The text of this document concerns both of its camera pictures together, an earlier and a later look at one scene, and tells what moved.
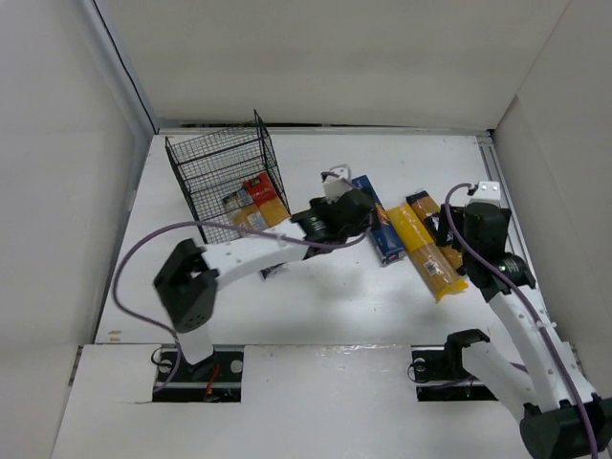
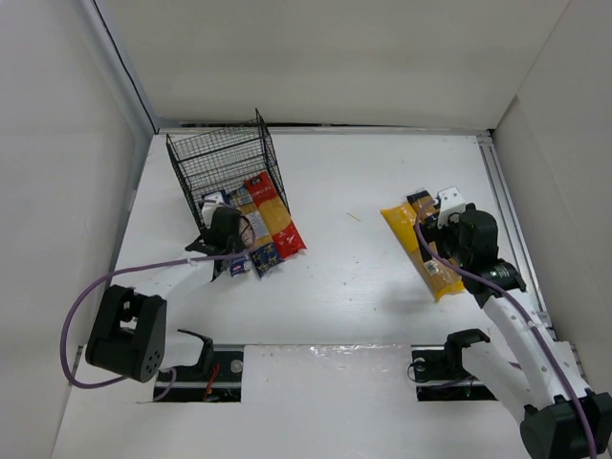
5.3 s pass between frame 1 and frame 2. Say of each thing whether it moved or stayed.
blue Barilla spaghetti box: moved
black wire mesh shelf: stayed
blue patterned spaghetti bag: moved
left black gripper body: moved
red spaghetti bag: stayed
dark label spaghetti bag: stayed
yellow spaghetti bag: stayed
